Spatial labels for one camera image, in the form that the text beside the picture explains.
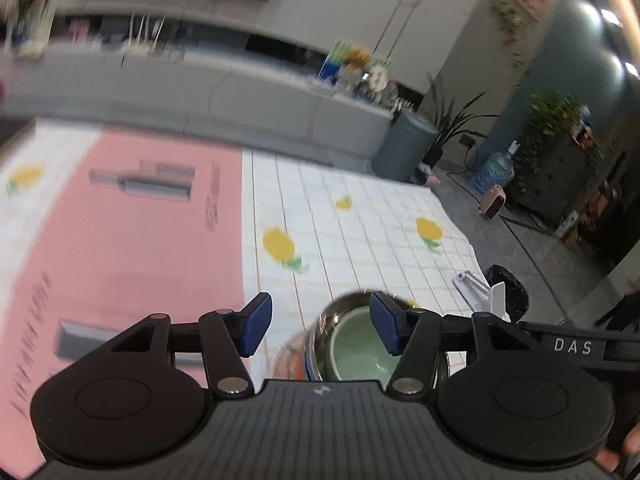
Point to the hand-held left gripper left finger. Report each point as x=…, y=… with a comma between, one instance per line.
x=255, y=325

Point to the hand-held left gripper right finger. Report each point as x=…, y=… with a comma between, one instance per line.
x=387, y=322

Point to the green ceramic bowl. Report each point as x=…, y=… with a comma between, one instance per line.
x=360, y=350

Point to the steel bowl blue outside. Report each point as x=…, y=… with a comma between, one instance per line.
x=325, y=320

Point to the person's right hand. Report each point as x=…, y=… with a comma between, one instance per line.
x=627, y=460

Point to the checked lemon print tablecloth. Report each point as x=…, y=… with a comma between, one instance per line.
x=350, y=240

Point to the white table clamp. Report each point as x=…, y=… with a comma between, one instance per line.
x=472, y=287

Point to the black trash bag bin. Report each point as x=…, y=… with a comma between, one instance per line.
x=515, y=292

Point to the pink placemat bottle print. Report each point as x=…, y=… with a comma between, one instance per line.
x=150, y=260

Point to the pink small heater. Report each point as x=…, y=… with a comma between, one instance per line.
x=492, y=202

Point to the dark plant cabinet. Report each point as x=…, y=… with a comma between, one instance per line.
x=565, y=180

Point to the long-leaf potted plant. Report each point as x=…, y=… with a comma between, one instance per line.
x=434, y=156

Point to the grey cylindrical trash bin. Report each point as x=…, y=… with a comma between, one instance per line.
x=402, y=150

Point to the blue water bottle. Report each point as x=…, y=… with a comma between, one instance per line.
x=495, y=172

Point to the large bushy green plant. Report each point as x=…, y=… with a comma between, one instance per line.
x=550, y=115

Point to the grey marble television bench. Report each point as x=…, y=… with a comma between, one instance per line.
x=200, y=95

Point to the white round hand fan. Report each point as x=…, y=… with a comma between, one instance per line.
x=378, y=79

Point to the brown teddy bear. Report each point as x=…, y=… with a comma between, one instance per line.
x=356, y=57

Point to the white router with antennas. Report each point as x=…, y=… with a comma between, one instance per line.
x=145, y=50

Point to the hanging vine plant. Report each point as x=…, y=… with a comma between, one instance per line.
x=507, y=15

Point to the green plant in blue vase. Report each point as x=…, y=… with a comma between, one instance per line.
x=27, y=5

